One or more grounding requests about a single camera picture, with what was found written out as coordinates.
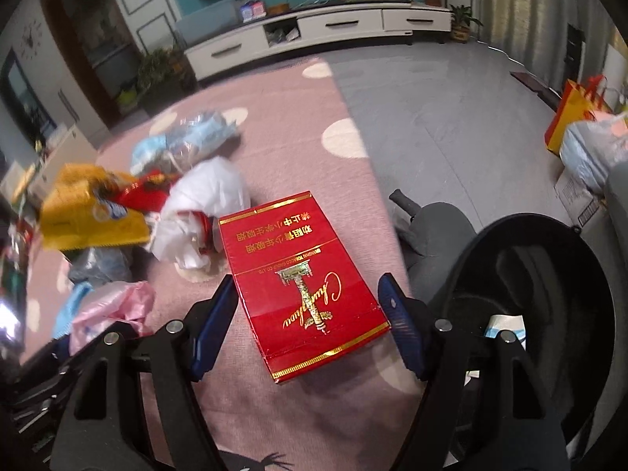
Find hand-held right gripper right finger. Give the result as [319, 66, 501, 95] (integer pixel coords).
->
[378, 273, 567, 471]

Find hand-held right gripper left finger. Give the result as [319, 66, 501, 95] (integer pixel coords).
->
[49, 275, 236, 471]

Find red cigarette carton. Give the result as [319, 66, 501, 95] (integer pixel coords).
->
[217, 191, 392, 384]

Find pink plastic bag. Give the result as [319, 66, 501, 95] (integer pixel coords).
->
[69, 281, 157, 356]

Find white plastic bag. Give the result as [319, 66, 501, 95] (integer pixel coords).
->
[150, 156, 253, 270]

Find black trash bin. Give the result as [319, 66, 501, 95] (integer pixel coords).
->
[432, 212, 626, 471]

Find yellow snack bag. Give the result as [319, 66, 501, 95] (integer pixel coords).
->
[39, 163, 150, 251]

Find grey blue plastic bag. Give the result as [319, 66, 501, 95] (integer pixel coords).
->
[66, 248, 133, 285]

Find small blue plastic bag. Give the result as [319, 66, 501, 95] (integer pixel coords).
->
[53, 282, 94, 339]

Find red snack packet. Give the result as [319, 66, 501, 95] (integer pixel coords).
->
[115, 169, 170, 214]

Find pink dotted mat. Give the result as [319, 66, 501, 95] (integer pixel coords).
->
[15, 56, 442, 471]

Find clear plastic bag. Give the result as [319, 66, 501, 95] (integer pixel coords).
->
[164, 109, 243, 168]

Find cardboard box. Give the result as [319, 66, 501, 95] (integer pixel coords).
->
[553, 167, 609, 229]

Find grey sofa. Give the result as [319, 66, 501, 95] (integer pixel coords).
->
[603, 164, 628, 256]

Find large light blue plastic bag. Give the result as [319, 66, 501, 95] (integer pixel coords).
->
[559, 113, 628, 194]

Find large bushy potted plant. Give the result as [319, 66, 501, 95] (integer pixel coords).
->
[135, 42, 197, 104]

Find yellow red gift bag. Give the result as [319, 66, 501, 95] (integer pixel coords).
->
[546, 76, 614, 155]

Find small potted plant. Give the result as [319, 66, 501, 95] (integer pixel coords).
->
[449, 5, 484, 44]

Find frosted storage box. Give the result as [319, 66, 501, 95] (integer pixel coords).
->
[174, 0, 241, 45]

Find white television cabinet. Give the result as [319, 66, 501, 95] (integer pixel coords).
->
[184, 2, 455, 82]

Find blue white boxes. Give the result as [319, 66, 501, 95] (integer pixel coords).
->
[240, 1, 268, 23]

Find dark glass cabinet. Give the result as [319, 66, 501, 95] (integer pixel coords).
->
[42, 0, 148, 128]

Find black standing panel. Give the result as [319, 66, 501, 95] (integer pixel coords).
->
[566, 24, 584, 77]

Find black handle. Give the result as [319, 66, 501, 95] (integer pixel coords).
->
[389, 189, 418, 217]

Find wall clock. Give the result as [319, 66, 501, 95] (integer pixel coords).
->
[20, 20, 45, 57]

